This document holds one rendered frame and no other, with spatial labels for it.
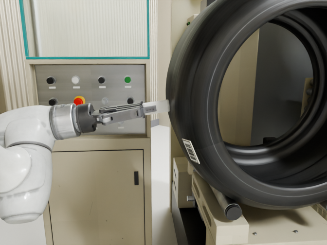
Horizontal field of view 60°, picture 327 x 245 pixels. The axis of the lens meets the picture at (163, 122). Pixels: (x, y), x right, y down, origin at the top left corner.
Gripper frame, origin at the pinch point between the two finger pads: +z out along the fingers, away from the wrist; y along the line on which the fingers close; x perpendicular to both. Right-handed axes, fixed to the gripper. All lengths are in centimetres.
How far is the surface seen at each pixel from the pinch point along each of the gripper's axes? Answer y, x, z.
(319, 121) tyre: 15, 17, 54
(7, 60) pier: 213, -24, -127
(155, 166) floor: 232, 117, -5
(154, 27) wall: 416, -47, 28
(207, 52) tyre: -12.0, -12.5, 12.1
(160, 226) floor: 118, 116, -7
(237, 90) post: 27.7, 4.0, 30.8
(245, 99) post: 27.7, 7.9, 33.8
